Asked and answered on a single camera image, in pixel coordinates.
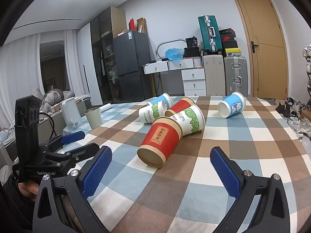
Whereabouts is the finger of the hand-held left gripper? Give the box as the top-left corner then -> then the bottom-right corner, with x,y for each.
39,130 -> 86,151
57,142 -> 100,163

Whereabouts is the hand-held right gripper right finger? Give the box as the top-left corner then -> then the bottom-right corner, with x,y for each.
210,146 -> 286,233

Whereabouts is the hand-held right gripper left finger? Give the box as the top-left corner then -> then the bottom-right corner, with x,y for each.
33,146 -> 113,233

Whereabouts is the red paper cup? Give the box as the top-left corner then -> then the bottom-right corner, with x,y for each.
137,116 -> 183,168
164,97 -> 195,117

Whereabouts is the person's left forearm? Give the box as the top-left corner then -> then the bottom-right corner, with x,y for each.
3,175 -> 36,233

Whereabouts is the white green-leaf paper cup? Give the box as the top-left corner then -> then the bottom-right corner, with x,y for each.
171,104 -> 206,136
138,100 -> 168,125

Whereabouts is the blue paper cup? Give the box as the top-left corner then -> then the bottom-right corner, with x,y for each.
148,93 -> 173,110
218,92 -> 246,118

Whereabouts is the person's left hand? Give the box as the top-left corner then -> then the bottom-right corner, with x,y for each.
17,182 -> 40,202

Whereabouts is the white electric kettle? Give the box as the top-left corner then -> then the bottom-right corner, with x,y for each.
59,99 -> 82,130

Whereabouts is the grey-green tumbler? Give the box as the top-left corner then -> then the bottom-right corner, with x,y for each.
85,107 -> 102,129

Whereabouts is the checked tablecloth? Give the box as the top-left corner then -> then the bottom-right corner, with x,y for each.
62,95 -> 309,233

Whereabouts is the grey down jacket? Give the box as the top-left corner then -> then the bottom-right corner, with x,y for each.
40,89 -> 74,113

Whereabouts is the white curtain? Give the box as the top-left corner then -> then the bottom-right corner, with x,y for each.
64,29 -> 90,97
0,33 -> 40,127

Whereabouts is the white wardrobe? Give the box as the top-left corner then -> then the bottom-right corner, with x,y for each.
77,22 -> 104,106

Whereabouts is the pile of shoes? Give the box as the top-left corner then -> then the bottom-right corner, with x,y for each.
276,97 -> 311,139

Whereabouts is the black refrigerator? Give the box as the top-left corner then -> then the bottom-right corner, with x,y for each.
112,30 -> 152,103

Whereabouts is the silver suitcase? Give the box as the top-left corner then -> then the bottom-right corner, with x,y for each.
224,56 -> 249,97

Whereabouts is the white desk with drawers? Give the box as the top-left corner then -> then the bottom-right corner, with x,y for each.
142,58 -> 207,97

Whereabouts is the white suitcase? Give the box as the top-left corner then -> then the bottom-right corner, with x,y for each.
202,55 -> 225,96

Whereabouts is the dark glass-door cabinet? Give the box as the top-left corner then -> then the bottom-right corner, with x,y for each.
90,6 -> 127,105

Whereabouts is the yellow and black shoe box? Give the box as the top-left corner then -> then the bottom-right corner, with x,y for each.
223,48 -> 241,57

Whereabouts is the blue plastic bag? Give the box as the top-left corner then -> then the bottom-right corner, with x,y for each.
165,47 -> 184,62

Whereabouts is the cardboard box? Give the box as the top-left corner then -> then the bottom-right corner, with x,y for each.
136,17 -> 148,34

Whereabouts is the black bag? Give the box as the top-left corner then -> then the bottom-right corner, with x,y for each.
183,36 -> 201,59

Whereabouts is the shoe rack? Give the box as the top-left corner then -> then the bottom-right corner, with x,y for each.
302,44 -> 311,95

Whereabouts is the wooden door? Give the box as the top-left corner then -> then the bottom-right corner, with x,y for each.
231,0 -> 289,100

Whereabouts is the teal suitcase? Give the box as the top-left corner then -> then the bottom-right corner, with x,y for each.
198,15 -> 223,55

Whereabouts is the black cable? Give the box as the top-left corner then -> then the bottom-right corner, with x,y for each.
40,113 -> 58,136

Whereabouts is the curved metal frame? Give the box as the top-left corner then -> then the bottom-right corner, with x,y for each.
155,39 -> 186,60

